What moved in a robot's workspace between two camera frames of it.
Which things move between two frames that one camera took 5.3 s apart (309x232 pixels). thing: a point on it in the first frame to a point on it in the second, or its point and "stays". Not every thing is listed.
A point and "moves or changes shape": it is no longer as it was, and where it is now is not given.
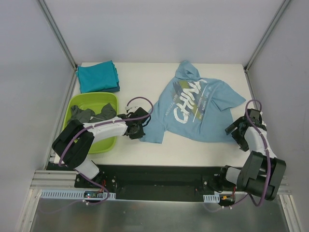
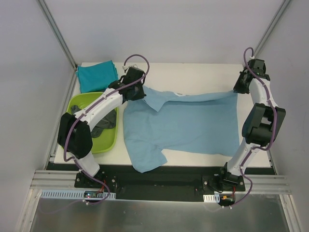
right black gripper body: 236,130 to 241,85
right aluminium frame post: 265,38 stays
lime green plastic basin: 94,102 stays
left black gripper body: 141,124 to 136,92
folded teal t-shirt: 101,76 stays
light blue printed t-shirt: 192,107 moves or changes shape
